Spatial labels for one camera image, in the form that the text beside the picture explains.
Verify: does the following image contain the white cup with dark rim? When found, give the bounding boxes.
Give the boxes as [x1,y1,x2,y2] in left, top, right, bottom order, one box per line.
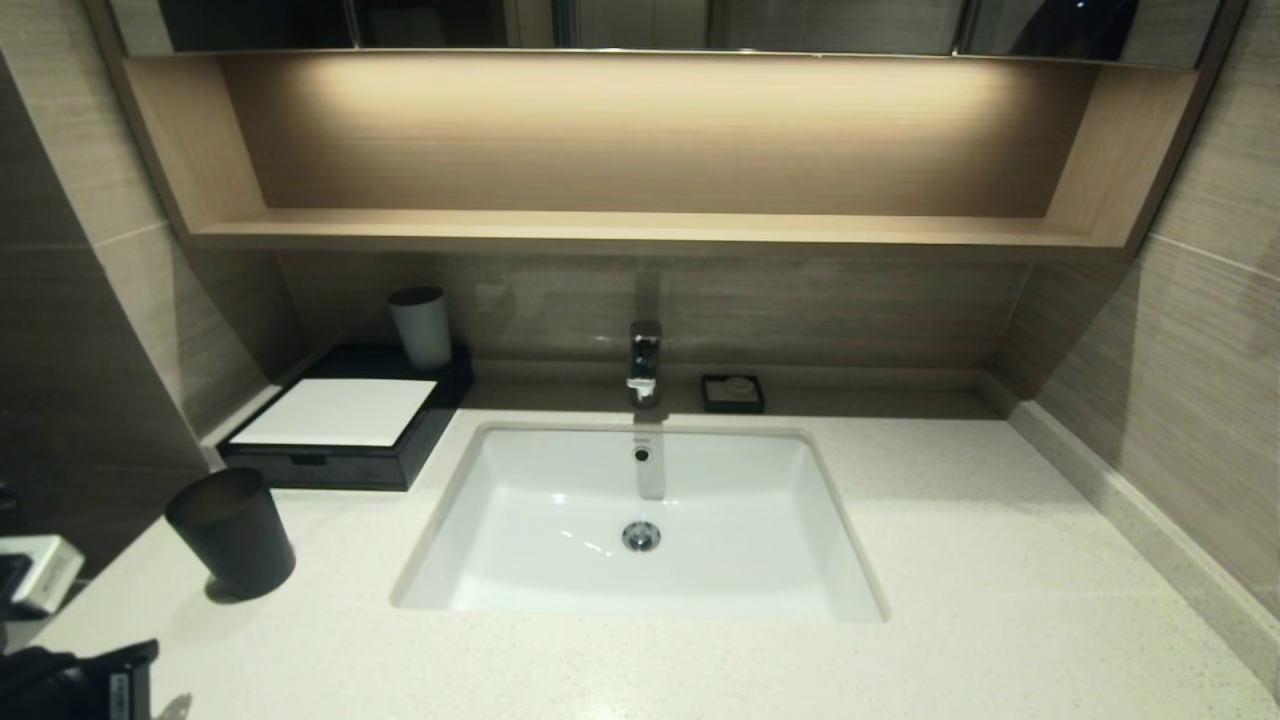
[387,285,453,372]

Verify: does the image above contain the mirror cabinet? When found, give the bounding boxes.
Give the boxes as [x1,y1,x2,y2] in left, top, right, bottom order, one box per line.
[105,0,1226,69]

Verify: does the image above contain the dark grey tumbler cup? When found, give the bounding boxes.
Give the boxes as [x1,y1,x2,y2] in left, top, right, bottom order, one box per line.
[164,466,298,603]

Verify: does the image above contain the black tray box white lid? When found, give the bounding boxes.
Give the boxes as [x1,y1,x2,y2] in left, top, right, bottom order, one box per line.
[215,345,475,493]

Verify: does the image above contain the black soap dish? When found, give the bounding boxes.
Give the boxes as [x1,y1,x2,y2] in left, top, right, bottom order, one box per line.
[700,374,767,415]

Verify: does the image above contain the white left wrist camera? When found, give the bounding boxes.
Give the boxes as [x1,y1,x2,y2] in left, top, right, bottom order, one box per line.
[0,534,87,620]

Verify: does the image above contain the light wooden wall shelf niche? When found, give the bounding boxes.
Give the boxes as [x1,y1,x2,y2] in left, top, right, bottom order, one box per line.
[80,0,1256,261]

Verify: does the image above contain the white ceramic sink basin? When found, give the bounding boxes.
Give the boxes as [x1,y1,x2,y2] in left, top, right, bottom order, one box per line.
[390,420,889,626]

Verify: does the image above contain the chrome faucet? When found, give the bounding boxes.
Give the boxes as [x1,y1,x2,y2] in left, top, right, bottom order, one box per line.
[627,320,663,409]

